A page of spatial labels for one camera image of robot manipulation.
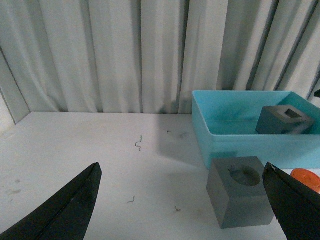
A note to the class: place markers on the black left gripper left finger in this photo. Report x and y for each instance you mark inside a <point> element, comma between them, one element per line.
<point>64,216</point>

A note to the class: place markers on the gray cube with square hole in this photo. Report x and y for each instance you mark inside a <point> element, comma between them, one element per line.
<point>283,120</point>

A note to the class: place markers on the orange cylinder labelled 4680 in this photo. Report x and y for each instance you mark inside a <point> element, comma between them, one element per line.
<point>307,178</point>

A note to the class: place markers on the gray cube with round hole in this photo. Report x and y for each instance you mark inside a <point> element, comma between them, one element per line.
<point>237,194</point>

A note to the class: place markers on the light blue plastic box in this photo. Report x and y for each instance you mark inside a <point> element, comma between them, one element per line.
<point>225,124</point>

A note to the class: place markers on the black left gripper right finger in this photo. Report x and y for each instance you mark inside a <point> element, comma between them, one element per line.
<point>295,206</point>

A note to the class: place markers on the white pleated curtain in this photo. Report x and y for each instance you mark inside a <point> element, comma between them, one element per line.
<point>147,56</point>

